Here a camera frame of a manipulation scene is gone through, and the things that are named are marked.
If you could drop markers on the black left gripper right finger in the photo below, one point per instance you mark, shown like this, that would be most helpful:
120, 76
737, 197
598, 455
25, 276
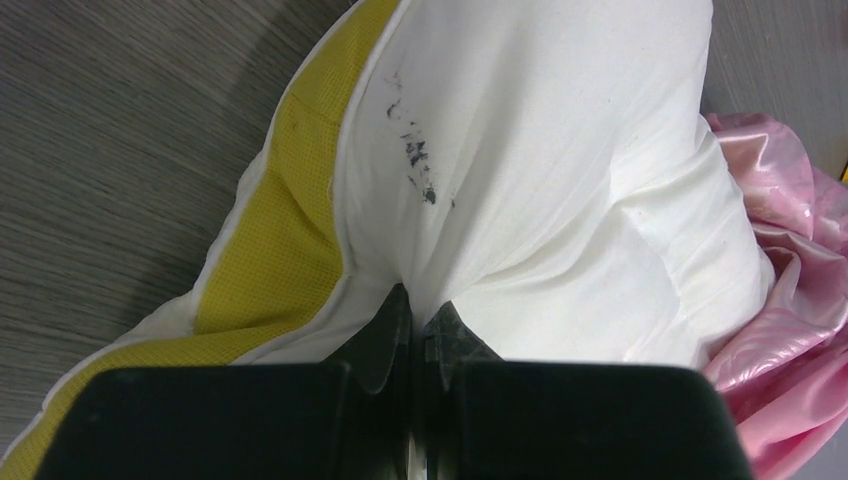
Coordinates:
489, 418

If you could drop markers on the white yellow-edged pillow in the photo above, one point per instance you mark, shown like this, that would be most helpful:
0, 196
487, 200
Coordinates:
541, 165

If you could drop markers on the pink floral pillowcase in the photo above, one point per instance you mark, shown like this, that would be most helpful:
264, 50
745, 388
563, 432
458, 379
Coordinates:
784, 375

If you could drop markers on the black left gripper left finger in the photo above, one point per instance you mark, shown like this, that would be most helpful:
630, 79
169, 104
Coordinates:
340, 418

